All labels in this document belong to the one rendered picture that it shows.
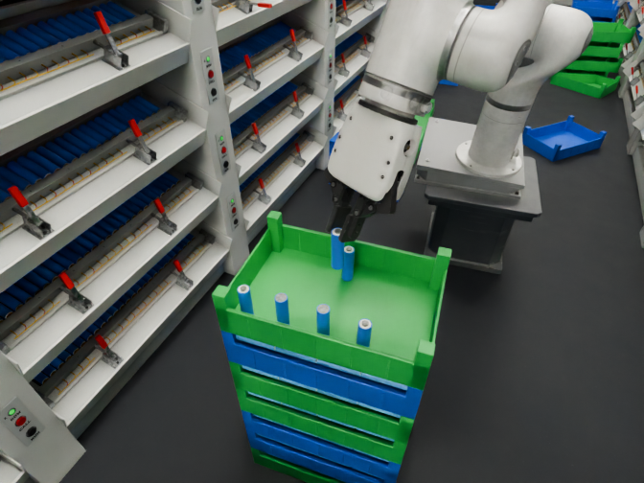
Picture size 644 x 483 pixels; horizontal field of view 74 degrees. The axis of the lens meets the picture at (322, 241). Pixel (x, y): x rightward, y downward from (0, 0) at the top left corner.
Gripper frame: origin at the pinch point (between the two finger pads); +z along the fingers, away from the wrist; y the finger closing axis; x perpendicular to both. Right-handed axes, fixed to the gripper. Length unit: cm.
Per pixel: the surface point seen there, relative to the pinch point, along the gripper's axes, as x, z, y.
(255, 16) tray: -29, -21, 71
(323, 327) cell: 2.1, 13.8, -4.4
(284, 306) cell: 5.4, 13.2, 0.7
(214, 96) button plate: -16, -1, 61
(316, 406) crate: -3.1, 30.6, -5.6
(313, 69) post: -74, -12, 93
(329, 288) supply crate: -6.3, 13.9, 2.8
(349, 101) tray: -119, -2, 110
